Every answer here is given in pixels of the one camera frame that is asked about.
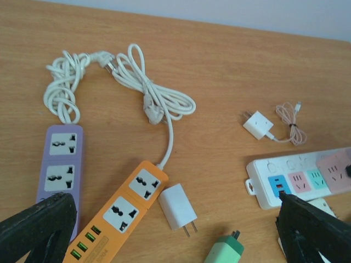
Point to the purple power strip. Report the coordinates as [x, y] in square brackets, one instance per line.
[62, 165]

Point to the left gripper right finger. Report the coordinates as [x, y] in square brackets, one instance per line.
[307, 233]

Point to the long white power strip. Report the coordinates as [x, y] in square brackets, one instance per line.
[292, 174]

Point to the small white charger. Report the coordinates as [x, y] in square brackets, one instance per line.
[258, 125]

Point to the green plug adapter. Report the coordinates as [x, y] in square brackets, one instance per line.
[226, 249]

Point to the orange power strip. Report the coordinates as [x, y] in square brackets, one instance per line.
[106, 233]

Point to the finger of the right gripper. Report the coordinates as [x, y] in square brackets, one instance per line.
[348, 170]

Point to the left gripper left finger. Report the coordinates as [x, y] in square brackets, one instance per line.
[42, 231]

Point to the white round-corner adapter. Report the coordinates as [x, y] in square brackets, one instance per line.
[319, 203]

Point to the white usb charger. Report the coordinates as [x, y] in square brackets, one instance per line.
[177, 208]

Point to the pink cube socket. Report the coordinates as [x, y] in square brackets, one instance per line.
[333, 170]

